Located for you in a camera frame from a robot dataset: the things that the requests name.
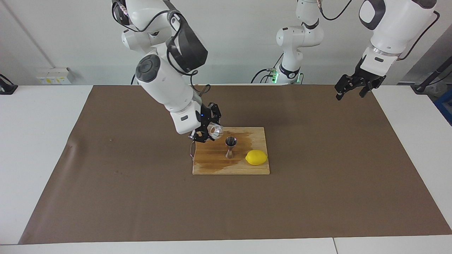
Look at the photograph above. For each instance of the blue crate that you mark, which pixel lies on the blue crate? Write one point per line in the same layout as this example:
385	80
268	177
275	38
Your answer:
445	106

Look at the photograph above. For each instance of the black clamp mount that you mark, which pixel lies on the black clamp mount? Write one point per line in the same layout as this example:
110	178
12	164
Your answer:
7	88

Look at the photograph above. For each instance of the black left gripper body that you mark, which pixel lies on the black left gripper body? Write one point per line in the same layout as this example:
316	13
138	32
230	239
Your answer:
367	77

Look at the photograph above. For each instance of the black stand pole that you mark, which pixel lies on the black stand pole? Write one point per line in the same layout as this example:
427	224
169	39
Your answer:
429	78

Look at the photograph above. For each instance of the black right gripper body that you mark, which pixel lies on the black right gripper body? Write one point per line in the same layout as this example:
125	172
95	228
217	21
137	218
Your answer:
205	118

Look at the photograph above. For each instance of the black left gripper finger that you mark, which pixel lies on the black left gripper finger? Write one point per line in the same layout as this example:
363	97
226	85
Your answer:
344	86
367	90

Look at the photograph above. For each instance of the brown paper table mat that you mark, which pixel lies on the brown paper table mat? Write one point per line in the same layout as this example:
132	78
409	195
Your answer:
141	204

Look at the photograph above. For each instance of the white box with yellow labels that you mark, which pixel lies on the white box with yellow labels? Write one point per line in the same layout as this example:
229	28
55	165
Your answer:
53	76

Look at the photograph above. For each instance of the yellow lemon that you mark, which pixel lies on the yellow lemon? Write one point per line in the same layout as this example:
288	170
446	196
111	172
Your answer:
256	157

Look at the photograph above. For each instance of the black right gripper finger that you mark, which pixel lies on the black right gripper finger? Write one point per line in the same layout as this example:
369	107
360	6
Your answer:
216	112
199	137

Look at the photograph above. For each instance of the small clear glass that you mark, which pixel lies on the small clear glass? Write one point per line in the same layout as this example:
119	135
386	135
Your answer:
216	131

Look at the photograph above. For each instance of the steel double jigger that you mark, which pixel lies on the steel double jigger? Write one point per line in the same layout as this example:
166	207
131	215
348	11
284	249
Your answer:
230	141

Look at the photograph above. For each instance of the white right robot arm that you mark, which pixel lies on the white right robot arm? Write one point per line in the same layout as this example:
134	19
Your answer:
166	81

